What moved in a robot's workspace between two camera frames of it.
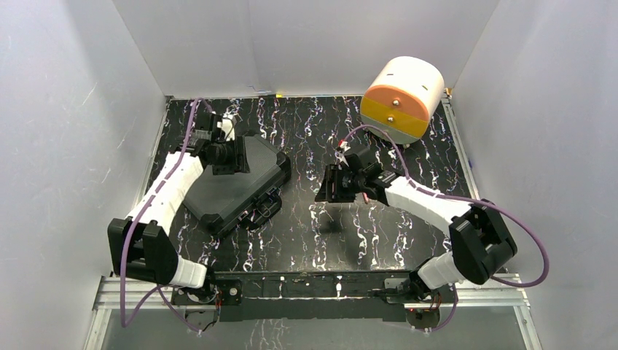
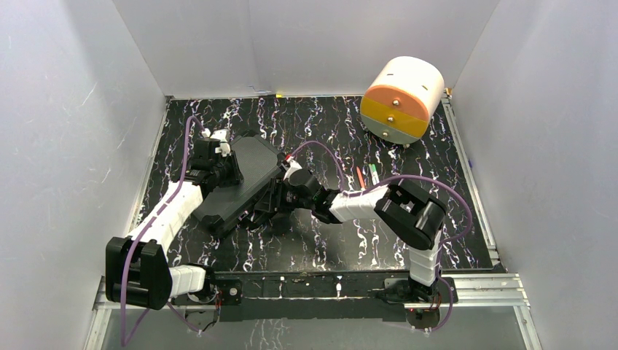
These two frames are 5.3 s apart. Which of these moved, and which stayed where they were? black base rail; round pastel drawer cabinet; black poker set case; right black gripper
Moved: right black gripper
Stayed: black poker set case; black base rail; round pastel drawer cabinet
